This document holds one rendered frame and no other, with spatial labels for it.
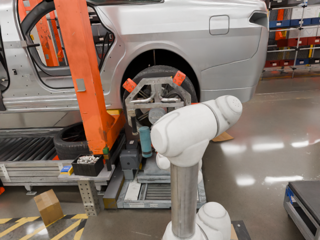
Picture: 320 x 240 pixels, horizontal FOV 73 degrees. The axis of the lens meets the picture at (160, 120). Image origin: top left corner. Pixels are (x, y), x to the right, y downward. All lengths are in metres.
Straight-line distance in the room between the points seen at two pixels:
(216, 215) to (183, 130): 0.58
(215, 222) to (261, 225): 0.98
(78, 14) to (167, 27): 0.78
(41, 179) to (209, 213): 1.82
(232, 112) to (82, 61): 1.24
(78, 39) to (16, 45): 1.04
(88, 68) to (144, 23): 0.69
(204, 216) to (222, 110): 0.57
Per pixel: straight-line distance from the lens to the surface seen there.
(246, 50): 2.15
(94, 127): 1.84
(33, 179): 2.56
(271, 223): 2.08
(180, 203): 0.84
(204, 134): 0.67
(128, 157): 2.08
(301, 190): 1.91
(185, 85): 1.80
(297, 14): 7.55
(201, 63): 2.09
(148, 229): 1.95
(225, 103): 0.72
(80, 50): 1.70
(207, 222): 1.10
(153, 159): 2.30
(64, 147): 2.33
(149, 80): 1.72
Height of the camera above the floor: 1.48
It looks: 23 degrees down
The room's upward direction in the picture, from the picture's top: 5 degrees counter-clockwise
